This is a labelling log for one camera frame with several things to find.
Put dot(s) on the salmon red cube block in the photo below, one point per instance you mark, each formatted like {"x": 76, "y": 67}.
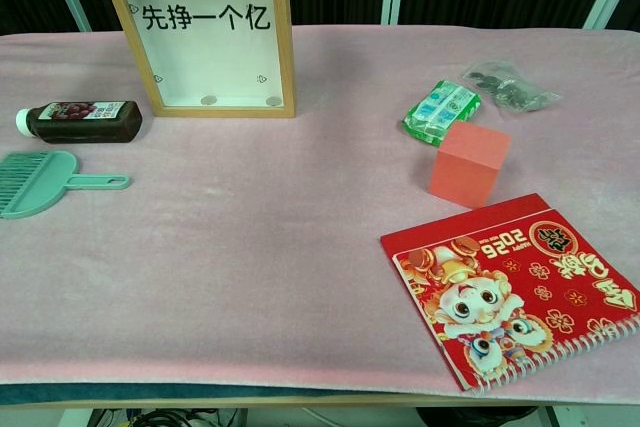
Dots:
{"x": 467, "y": 167}

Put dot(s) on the clear bag of coins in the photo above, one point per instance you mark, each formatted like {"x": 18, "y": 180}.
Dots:
{"x": 510, "y": 87}

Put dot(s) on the pink table cloth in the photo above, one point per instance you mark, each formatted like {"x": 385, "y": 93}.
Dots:
{"x": 260, "y": 247}

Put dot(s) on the teal plastic brush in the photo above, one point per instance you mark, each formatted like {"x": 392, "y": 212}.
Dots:
{"x": 45, "y": 182}

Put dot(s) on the dark juice bottle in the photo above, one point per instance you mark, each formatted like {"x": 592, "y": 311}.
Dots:
{"x": 85, "y": 124}

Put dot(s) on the wooden framed money box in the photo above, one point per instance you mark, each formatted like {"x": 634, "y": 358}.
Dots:
{"x": 210, "y": 57}

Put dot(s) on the red 2026 spiral calendar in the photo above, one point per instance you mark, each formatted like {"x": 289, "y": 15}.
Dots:
{"x": 510, "y": 292}

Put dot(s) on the green tissue pack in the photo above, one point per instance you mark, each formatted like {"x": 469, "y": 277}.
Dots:
{"x": 440, "y": 109}

